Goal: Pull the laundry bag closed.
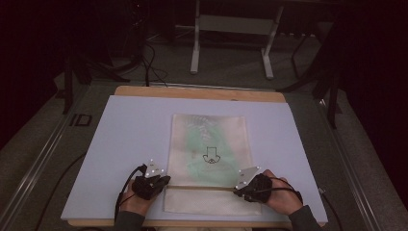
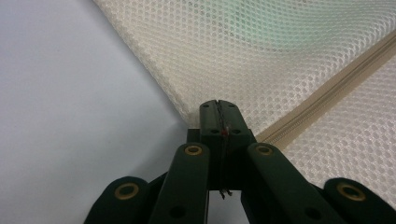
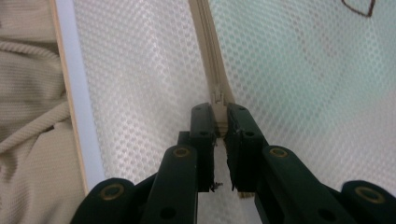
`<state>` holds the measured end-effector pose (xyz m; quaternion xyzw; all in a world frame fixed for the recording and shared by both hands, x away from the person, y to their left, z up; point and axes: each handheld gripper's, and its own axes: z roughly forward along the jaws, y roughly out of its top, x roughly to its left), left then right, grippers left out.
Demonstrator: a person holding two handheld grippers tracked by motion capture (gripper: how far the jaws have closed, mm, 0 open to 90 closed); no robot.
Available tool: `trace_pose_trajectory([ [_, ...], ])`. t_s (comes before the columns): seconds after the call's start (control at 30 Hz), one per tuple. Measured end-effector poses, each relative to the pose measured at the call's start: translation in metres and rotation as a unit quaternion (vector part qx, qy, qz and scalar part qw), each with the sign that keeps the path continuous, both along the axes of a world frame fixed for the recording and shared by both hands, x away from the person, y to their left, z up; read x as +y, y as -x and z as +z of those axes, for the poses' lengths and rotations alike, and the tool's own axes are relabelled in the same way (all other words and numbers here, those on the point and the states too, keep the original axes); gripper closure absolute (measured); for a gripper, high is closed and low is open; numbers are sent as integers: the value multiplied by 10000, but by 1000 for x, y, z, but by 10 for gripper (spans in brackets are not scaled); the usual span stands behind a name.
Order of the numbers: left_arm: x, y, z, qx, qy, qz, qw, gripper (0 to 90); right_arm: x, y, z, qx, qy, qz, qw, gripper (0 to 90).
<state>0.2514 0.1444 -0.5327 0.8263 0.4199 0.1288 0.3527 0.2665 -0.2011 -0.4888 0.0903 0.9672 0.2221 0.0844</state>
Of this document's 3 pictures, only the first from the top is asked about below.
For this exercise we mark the pale blue table board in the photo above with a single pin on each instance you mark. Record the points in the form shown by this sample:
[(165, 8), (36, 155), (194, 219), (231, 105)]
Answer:
[(128, 134)]

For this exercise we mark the metal floor rail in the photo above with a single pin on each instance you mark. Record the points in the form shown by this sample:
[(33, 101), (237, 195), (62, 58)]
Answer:
[(35, 170), (349, 166)]

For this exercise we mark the green garment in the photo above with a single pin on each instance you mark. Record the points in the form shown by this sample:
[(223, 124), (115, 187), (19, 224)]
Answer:
[(198, 141)]

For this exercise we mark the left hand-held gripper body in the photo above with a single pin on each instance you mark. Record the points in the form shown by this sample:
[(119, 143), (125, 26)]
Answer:
[(148, 187)]

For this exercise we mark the black metal stand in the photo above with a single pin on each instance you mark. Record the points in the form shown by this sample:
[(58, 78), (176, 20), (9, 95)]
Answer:
[(68, 83), (333, 96)]

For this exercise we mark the person's right hand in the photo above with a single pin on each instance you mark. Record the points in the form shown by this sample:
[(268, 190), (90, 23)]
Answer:
[(284, 197)]

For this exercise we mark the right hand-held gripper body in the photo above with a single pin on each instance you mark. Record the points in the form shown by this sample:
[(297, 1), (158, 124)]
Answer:
[(258, 189)]

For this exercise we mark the person's left hand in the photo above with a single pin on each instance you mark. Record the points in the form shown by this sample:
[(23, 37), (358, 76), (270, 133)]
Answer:
[(136, 203)]

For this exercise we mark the white metal stand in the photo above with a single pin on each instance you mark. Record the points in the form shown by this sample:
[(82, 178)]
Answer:
[(235, 24)]

